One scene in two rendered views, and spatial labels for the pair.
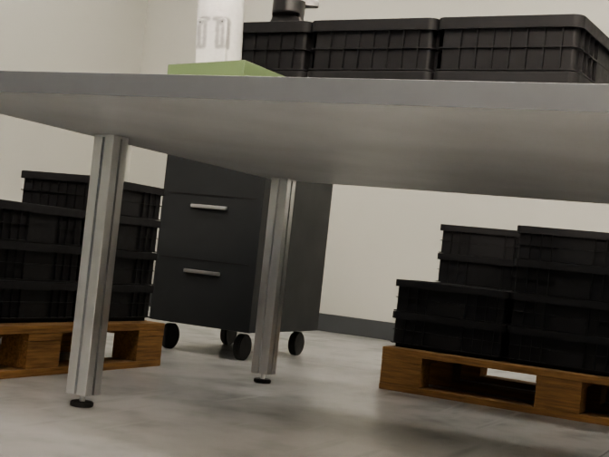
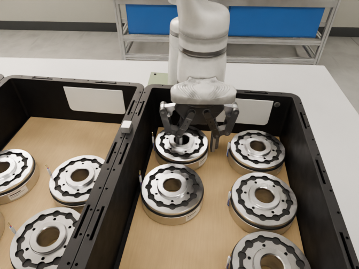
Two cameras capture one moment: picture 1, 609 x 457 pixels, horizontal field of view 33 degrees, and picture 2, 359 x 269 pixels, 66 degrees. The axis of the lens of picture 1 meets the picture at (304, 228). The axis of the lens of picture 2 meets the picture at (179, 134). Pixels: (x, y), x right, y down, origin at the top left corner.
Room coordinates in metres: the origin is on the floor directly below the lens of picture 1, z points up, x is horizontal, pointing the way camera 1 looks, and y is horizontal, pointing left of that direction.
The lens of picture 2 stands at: (2.73, -0.09, 1.23)
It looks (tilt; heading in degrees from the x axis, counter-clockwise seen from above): 42 degrees down; 157
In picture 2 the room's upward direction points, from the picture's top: straight up
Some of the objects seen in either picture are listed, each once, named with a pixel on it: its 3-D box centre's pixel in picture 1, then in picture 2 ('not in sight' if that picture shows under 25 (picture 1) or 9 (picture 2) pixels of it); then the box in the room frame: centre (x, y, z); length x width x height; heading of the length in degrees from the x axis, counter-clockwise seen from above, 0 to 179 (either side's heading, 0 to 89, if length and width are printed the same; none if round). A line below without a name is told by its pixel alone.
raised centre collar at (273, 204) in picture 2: not in sight; (264, 196); (2.55, 0.13, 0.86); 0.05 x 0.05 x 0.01
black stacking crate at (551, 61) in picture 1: (536, 68); not in sight; (2.20, -0.45, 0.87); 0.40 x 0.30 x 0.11; 150
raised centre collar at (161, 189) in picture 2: not in sight; (172, 185); (2.47, 0.01, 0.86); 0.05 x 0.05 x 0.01
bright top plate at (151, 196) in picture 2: not in sight; (172, 187); (2.47, 0.01, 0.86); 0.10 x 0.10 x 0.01
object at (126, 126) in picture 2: not in sight; (126, 126); (2.38, -0.04, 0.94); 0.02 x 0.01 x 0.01; 150
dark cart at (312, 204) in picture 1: (244, 241); not in sight; (4.24, 0.24, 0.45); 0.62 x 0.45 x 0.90; 154
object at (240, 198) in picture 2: not in sight; (263, 197); (2.55, 0.13, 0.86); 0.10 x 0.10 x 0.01
